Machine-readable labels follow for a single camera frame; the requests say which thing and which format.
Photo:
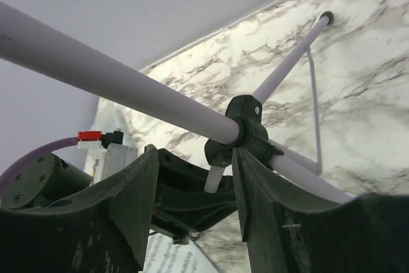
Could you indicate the white sheet music page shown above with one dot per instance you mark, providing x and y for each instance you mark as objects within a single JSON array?
[{"x": 162, "y": 256}]

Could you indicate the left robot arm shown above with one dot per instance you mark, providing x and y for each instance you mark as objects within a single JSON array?
[{"x": 46, "y": 180}]

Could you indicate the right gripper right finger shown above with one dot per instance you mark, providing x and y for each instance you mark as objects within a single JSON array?
[{"x": 288, "y": 229}]

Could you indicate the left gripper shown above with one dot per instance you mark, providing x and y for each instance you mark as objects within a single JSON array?
[{"x": 181, "y": 204}]

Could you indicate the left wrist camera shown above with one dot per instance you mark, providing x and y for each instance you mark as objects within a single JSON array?
[{"x": 108, "y": 161}]

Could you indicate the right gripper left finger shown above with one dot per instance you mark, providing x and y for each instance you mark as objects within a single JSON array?
[{"x": 102, "y": 228}]

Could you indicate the lilac music stand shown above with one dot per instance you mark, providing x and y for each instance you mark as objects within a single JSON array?
[{"x": 34, "y": 45}]

